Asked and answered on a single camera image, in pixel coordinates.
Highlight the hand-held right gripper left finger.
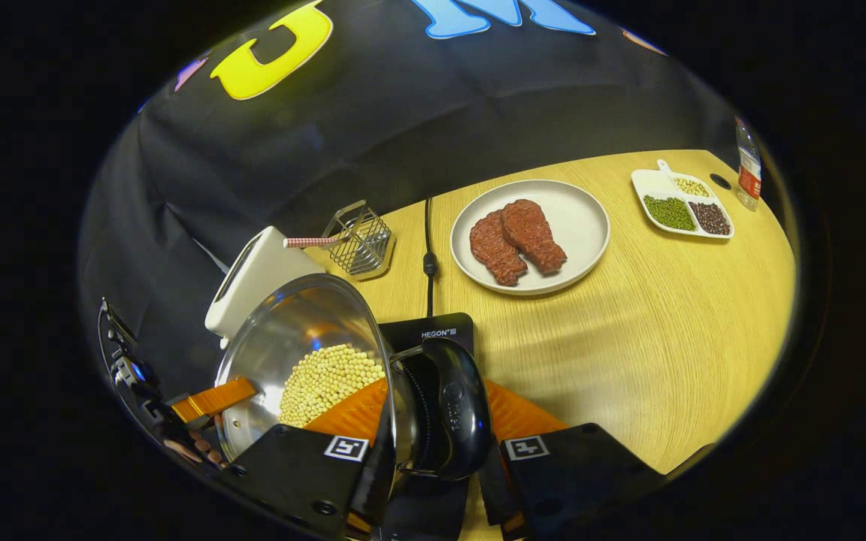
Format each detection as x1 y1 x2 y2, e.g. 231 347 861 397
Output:
223 378 404 538

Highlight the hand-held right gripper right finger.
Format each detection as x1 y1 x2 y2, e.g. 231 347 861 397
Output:
478 379 663 538

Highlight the steel pot with black handles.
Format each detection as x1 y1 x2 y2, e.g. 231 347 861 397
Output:
214 273 493 500

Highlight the black induction cooktop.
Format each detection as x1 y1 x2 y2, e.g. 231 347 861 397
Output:
373 313 477 541

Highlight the large pile of soybeans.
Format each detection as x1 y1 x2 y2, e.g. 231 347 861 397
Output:
278 343 387 428

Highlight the white toaster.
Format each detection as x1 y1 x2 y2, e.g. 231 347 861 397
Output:
204 226 326 350

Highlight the brown steak piece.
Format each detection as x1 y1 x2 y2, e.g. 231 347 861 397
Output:
499 198 568 275
469 210 528 287

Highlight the white round plate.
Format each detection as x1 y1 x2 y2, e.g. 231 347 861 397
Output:
450 179 611 296

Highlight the pile of green mung beans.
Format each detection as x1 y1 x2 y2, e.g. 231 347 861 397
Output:
643 195 697 231

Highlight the pile of dark red beans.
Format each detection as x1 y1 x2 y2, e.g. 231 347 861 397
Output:
689 201 731 236

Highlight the white divided dish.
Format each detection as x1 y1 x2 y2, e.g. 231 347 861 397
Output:
631 159 735 240

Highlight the black backdrop cloth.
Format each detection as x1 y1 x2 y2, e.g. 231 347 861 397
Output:
80 0 742 391

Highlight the clear plastic water bottle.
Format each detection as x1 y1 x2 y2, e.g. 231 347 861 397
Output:
735 116 763 211

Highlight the wire mesh basket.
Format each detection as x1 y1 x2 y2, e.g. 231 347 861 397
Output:
322 200 396 281

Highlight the black power cable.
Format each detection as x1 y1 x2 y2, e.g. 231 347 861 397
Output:
421 197 438 318

